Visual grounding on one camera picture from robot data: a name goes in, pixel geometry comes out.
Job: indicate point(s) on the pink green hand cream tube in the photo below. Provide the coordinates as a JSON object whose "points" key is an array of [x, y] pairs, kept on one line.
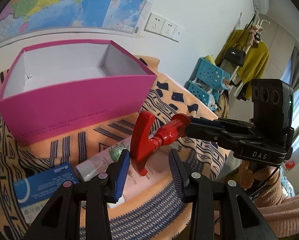
{"points": [[100, 161]]}

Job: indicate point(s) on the pink cardboard box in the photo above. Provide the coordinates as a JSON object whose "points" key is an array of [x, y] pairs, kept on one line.
{"points": [[56, 87]]}

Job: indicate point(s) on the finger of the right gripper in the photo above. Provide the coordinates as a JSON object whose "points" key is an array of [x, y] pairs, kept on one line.
{"points": [[225, 138], [221, 123]]}

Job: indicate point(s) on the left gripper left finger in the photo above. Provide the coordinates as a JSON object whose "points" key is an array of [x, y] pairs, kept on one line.
{"points": [[117, 174]]}

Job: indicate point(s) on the plain pink cream tube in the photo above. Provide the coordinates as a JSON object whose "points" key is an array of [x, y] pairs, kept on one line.
{"points": [[157, 168]]}

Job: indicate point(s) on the person right hand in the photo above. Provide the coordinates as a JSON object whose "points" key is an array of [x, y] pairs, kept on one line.
{"points": [[252, 182]]}

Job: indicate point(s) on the blue white medicine box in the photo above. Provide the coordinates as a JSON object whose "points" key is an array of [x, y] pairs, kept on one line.
{"points": [[33, 192]]}

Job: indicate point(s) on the black handbag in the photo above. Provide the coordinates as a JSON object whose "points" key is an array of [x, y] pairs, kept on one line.
{"points": [[235, 55]]}

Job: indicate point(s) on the pink sleeve forearm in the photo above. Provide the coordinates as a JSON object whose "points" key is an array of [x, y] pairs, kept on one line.
{"points": [[282, 214]]}

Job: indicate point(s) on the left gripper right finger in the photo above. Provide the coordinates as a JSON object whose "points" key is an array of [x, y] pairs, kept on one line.
{"points": [[179, 174]]}

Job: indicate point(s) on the blue plastic basket rack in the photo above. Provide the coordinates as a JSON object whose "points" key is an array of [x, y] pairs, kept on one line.
{"points": [[208, 82]]}

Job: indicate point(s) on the colourful wall map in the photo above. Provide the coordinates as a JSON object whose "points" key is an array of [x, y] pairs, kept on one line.
{"points": [[24, 16]]}

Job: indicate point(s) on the black tracking camera box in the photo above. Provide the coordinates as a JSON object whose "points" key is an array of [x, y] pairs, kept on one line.
{"points": [[273, 103]]}

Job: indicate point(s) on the yellow hanging coat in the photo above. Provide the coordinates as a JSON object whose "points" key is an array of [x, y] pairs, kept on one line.
{"points": [[255, 61]]}

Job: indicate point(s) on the white wall socket panel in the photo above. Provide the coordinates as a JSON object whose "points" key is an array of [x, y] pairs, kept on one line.
{"points": [[158, 25]]}

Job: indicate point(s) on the red plastic massage hammer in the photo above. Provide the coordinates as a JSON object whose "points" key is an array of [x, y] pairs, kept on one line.
{"points": [[142, 145]]}

